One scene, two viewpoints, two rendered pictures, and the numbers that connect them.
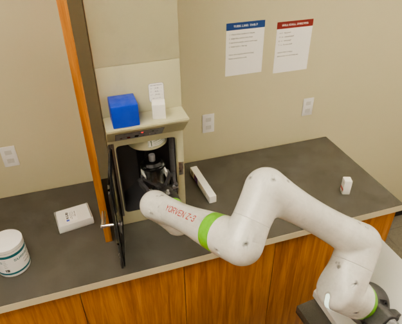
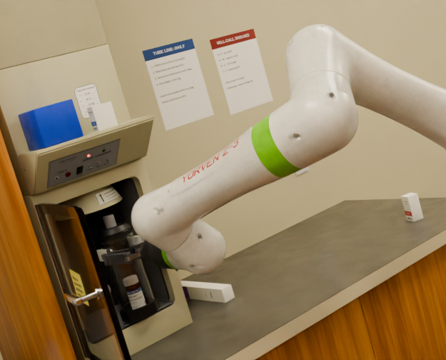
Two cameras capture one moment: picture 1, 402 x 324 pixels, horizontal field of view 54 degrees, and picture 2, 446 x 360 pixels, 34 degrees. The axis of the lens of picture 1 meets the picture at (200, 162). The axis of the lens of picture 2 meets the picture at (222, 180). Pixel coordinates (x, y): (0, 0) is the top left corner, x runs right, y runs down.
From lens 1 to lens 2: 0.90 m
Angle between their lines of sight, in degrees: 30
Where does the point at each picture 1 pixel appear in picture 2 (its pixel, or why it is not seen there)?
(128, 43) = (32, 28)
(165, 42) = (83, 22)
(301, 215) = (379, 72)
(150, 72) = (72, 69)
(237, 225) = (307, 84)
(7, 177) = not seen: outside the picture
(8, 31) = not seen: outside the picture
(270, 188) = (325, 33)
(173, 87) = (112, 91)
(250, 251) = (342, 101)
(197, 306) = not seen: outside the picture
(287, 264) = (396, 351)
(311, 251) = (419, 314)
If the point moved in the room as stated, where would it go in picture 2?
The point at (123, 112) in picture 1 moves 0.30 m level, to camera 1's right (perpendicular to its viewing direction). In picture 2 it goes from (53, 115) to (176, 79)
